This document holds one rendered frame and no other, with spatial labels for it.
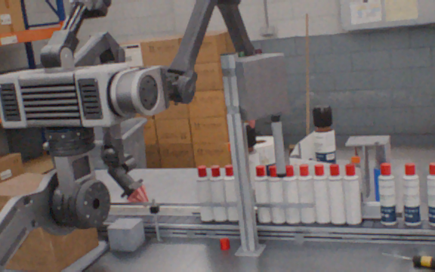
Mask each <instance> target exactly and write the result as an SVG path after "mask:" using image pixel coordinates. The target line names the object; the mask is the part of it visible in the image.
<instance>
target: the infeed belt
mask: <svg viewBox="0 0 435 272"><path fill-rule="evenodd" d="M120 218H127V219H142V220H143V221H142V222H143V223H144V224H155V219H154V215H131V214H108V217H107V219H106V220H105V222H104V223H114V222H115V221H117V220H118V219H120ZM157 218H158V224H200V225H234V226H239V221H237V222H229V221H225V222H221V223H219V222H216V221H211V222H202V219H201V215H157ZM255 221H256V226H269V227H337V228H371V229H406V230H435V227H432V226H429V225H428V220H423V222H422V220H421V225H419V226H417V227H410V226H406V225H404V219H399V221H398V219H397V224H396V225H394V226H384V225H381V219H362V223H361V224H359V225H349V224H347V222H346V224H342V225H334V224H331V222H330V223H329V224H317V223H314V224H302V223H300V224H287V222H285V223H284V224H273V223H272V222H271V223H269V224H260V223H258V218H257V217H255Z"/></svg>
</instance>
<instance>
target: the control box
mask: <svg viewBox="0 0 435 272"><path fill-rule="evenodd" d="M235 70H236V81H237V88H238V95H239V102H240V112H241V117H242V119H244V120H253V119H258V118H261V117H265V116H271V115H274V114H277V113H283V112H287V111H289V102H288V85H287V76H285V59H284V54H263V55H261V56H252V57H247V58H246V59H238V60H235Z"/></svg>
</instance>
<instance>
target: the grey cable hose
mask: <svg viewBox="0 0 435 272"><path fill-rule="evenodd" d="M280 120H281V115H280V114H274V115H271V123H272V130H273V145H274V153H275V161H276V177H277V178H285V177H287V176H286V175H287V172H285V160H284V152H283V142H282V128H281V123H280Z"/></svg>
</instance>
